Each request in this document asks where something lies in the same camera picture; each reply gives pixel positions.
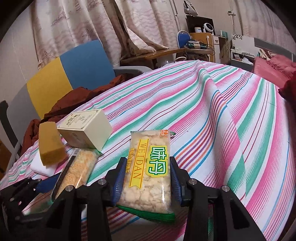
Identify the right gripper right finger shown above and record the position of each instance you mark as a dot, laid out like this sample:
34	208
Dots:
189	192

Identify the Weidan rice cracker packet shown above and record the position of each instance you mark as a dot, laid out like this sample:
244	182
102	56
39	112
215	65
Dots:
146	190

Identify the pink patterned curtain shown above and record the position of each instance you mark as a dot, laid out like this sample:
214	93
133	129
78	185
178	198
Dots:
125	28

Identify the wooden side table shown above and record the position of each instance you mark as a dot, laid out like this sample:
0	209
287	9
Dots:
153	60

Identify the cream cardboard box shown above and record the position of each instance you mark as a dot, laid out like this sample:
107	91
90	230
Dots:
86	129

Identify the white shelf unit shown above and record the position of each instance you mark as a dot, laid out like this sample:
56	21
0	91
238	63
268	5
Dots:
243	52

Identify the pink bedding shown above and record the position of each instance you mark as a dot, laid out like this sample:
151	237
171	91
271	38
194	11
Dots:
280	71

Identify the blue chair in background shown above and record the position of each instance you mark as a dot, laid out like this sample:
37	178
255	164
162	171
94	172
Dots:
183	38

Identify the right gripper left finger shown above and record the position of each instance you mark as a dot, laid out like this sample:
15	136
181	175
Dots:
98	197

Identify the white desk fan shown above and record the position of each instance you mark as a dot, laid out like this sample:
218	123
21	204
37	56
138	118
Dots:
208	28

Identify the yellow sponge block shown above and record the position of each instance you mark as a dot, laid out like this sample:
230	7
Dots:
51	148

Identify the striped bed sheet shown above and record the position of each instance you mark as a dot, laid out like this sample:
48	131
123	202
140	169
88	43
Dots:
231	127

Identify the dark red jacket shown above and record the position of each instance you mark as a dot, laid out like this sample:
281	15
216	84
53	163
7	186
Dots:
66	105

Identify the orange cracker snack packet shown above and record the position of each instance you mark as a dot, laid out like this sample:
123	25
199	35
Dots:
77	170

